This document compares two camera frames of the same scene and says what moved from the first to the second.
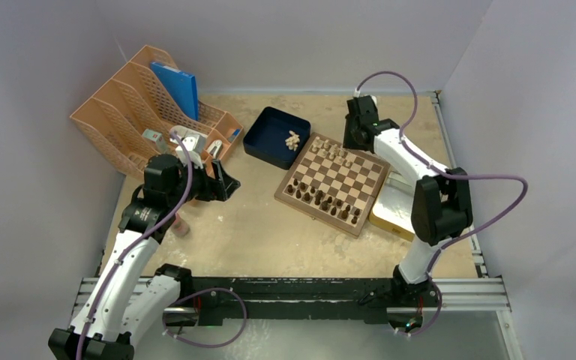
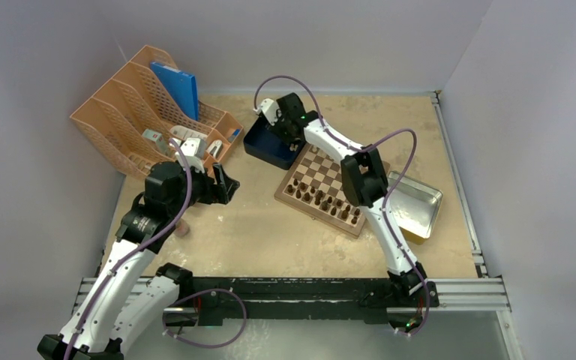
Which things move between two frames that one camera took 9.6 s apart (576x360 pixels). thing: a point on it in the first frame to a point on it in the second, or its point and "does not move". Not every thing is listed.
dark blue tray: [277, 137] does not move
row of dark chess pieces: [309, 193] does not move
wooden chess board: [336, 185] does not move
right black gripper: [349, 143] to [288, 139]
